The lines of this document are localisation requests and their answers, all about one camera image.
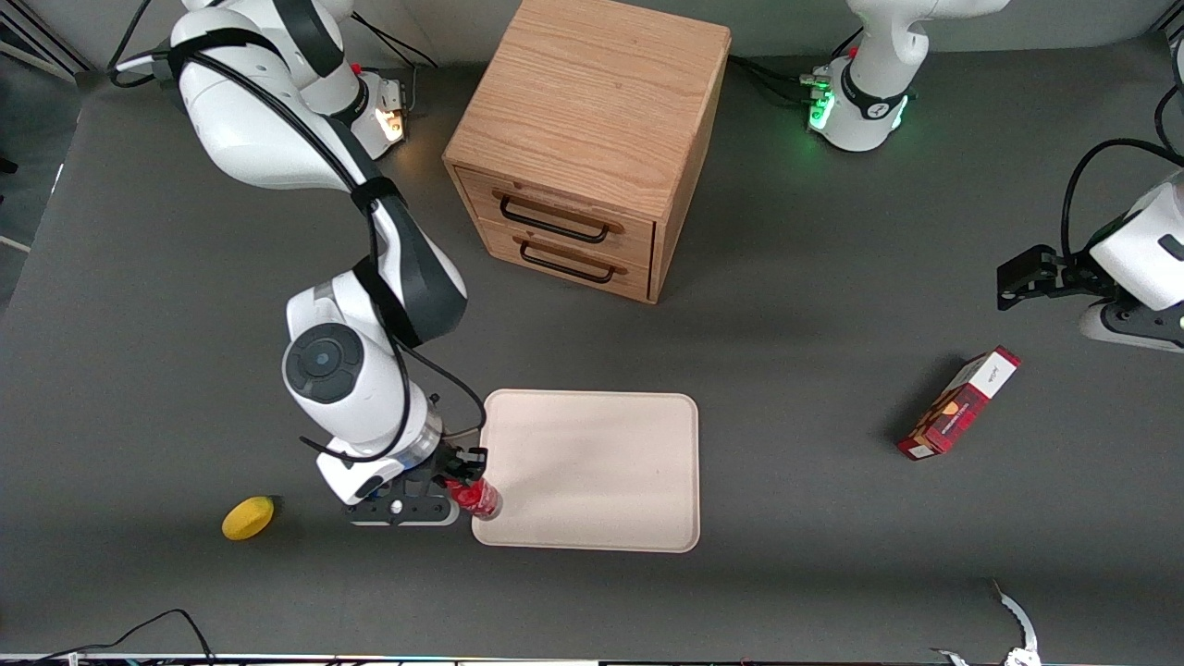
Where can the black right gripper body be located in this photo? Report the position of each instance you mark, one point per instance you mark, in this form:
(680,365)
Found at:
(441,466)

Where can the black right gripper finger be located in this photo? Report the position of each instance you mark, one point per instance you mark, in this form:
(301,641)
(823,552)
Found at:
(470,456)
(461,475)

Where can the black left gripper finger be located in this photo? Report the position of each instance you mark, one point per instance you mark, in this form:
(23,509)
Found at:
(1022,291)
(1027,262)

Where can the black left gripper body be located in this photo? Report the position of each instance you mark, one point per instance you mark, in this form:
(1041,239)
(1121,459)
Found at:
(1064,275)

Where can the red coke bottle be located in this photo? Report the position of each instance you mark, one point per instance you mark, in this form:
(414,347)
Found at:
(481,499)

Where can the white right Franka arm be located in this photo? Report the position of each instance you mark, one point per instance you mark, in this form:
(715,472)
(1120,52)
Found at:
(370,277)

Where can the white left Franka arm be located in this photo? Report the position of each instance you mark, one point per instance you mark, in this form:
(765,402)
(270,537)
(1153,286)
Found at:
(879,65)

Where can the beige rectangular tray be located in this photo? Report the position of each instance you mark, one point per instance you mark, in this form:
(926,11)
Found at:
(601,472)

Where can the red cookie box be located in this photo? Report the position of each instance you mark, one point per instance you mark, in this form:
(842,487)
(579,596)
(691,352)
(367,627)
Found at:
(962,404)

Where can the yellow lemon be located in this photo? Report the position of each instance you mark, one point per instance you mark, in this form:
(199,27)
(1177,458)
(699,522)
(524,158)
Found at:
(248,518)

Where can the white curved clamp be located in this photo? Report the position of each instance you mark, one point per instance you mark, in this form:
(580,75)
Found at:
(1016,629)

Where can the wooden drawer cabinet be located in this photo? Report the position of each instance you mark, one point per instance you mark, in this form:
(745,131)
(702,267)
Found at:
(592,102)

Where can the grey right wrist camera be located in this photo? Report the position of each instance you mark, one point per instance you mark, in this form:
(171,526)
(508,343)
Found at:
(402,509)

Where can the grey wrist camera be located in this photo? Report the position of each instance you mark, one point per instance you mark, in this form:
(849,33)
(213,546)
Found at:
(1133,328)
(402,509)

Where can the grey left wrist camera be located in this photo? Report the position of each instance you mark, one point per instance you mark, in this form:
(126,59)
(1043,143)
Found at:
(1133,328)

